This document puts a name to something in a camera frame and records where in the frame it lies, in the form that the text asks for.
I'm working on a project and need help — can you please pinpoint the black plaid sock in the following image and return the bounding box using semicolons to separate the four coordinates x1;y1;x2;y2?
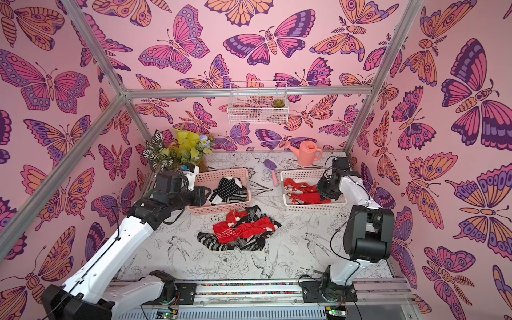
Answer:
235;205;281;251

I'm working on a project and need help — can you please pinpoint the black pinstripe sock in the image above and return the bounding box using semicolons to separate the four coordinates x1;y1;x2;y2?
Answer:
209;177;243;205

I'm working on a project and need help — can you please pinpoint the purple pink garden trowel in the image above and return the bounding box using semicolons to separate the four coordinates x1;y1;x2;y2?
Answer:
263;159;279;187

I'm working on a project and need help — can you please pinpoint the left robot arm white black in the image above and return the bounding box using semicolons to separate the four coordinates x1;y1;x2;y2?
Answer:
41;163;211;319

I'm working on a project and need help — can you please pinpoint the red patterned sock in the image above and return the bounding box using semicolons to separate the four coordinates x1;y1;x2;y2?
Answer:
213;217;277;244

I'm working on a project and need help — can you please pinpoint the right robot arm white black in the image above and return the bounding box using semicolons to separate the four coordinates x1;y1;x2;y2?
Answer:
298;157;394;304

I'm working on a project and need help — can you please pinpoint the black white striped sock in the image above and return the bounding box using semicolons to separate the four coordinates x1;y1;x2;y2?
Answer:
227;187;249;204
197;232;239;251

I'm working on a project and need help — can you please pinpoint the pink plastic basket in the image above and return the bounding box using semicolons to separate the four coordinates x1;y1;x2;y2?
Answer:
188;168;251;215

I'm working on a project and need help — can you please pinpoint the white plastic basket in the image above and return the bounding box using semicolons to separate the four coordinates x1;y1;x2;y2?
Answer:
280;169;347;213

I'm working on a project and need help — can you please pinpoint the white wire wall basket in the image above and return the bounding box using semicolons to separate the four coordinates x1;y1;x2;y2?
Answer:
225;80;289;125

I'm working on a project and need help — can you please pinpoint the pink watering can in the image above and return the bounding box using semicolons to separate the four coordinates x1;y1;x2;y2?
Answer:
285;141;323;167

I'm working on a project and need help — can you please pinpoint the artificial plant bouquet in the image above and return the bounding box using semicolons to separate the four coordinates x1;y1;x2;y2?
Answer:
137;130;216;173

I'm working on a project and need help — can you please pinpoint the red bear sock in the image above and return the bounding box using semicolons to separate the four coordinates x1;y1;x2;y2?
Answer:
226;210;248;227

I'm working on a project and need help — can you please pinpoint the red snowflake santa sock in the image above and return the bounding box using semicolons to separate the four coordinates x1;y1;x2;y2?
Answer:
288;193;331;205

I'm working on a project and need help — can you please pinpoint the small green succulent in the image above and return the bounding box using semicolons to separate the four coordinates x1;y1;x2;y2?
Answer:
272;99;286;109

